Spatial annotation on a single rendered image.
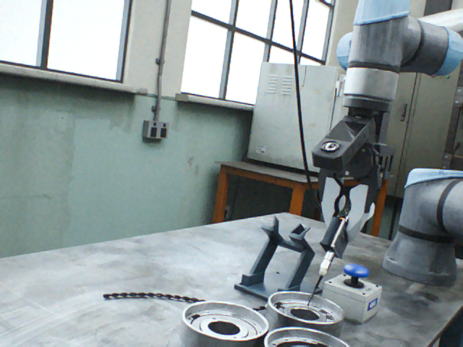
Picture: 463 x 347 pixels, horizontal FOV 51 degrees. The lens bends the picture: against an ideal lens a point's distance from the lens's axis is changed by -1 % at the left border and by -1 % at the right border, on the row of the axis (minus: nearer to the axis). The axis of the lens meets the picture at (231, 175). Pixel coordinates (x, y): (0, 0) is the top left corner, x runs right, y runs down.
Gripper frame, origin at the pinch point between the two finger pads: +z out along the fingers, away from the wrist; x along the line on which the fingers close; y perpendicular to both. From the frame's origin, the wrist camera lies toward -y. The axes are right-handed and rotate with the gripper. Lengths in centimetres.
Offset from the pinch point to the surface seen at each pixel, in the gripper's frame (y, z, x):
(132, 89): 83, -20, 155
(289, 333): -18.0, 9.6, -4.2
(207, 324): -23.7, 10.1, 3.9
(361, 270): 3.2, 5.8, -3.2
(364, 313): 1.1, 11.3, -5.6
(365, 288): 4.4, 8.6, -3.9
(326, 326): -12.5, 9.4, -6.2
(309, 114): 184, -21, 116
